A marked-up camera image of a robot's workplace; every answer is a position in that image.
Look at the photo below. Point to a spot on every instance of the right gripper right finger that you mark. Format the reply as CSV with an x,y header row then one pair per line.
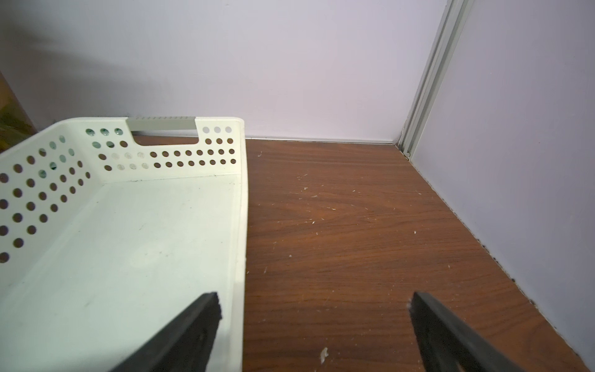
x,y
446,343

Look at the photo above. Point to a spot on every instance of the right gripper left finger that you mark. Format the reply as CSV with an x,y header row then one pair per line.
x,y
184,344

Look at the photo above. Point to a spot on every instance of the white perforated plastic basket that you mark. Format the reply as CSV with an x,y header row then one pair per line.
x,y
112,227

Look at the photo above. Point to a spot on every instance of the artificial potted plant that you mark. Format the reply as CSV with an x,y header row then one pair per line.
x,y
16,126

